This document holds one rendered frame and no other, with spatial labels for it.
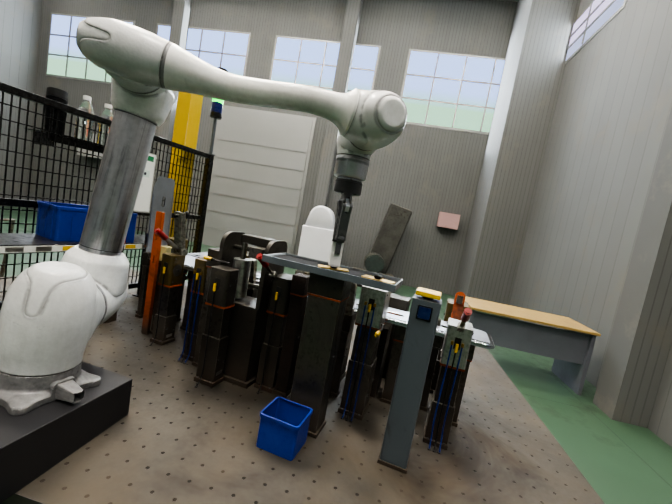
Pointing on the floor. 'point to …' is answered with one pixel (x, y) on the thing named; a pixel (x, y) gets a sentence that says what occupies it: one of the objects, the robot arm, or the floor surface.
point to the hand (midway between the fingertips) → (335, 253)
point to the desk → (538, 337)
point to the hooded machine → (317, 234)
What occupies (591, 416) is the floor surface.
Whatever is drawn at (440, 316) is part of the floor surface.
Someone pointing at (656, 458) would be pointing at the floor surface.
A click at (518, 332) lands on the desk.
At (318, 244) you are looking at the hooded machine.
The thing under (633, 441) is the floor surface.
